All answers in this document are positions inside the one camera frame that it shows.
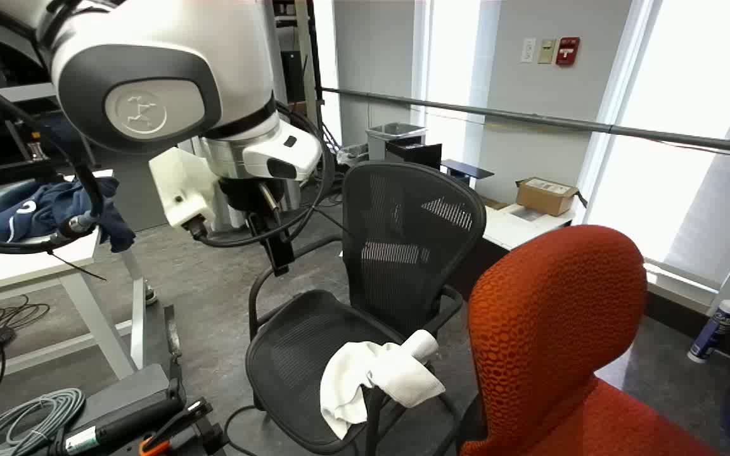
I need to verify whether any cardboard box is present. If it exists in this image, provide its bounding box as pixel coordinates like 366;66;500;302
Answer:
514;176;580;220

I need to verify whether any black mesh office chair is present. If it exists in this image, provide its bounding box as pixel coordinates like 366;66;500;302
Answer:
244;161;490;456

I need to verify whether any black box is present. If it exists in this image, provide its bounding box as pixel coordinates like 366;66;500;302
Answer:
385;137;443;173

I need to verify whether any grey box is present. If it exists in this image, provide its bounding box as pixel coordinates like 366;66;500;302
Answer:
366;123;425;163

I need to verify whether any coiled grey cable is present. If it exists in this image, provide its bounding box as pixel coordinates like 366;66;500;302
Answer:
0;386;87;456

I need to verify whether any white table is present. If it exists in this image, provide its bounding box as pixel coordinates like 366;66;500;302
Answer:
0;167;151;391

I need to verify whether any black desk frame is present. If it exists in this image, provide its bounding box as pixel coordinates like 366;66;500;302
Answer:
0;80;68;194

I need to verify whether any dark blue tray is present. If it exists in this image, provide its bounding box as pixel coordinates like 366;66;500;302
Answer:
440;157;496;190

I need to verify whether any white towel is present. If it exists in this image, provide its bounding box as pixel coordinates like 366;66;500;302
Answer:
318;327;449;441

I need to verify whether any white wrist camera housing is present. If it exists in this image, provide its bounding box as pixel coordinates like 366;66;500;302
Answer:
146;147;215;240

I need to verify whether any red fabric chair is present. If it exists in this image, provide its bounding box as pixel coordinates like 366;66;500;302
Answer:
458;223;723;456

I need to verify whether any orange black hand tool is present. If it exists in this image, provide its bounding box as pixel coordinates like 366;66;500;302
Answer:
134;399;219;456

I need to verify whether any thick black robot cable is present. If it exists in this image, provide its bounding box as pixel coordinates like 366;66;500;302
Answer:
0;66;337;256

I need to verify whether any black silver cylinder tool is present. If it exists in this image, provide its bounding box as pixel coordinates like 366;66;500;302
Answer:
59;396;184;456

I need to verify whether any blue white spray bottle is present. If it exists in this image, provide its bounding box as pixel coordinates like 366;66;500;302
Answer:
688;297;730;367

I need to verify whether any dark blue cloth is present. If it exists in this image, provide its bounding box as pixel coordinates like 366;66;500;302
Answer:
0;176;136;254

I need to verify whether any grey metal stand base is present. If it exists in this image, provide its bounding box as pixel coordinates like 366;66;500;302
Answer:
59;276;188;456

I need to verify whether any grey metal rail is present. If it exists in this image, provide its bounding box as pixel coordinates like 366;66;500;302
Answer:
321;85;730;161

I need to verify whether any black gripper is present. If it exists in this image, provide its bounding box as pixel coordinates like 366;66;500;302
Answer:
219;176;300;278

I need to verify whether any red fire alarm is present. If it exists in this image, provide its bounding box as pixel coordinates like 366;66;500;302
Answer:
552;35;582;72

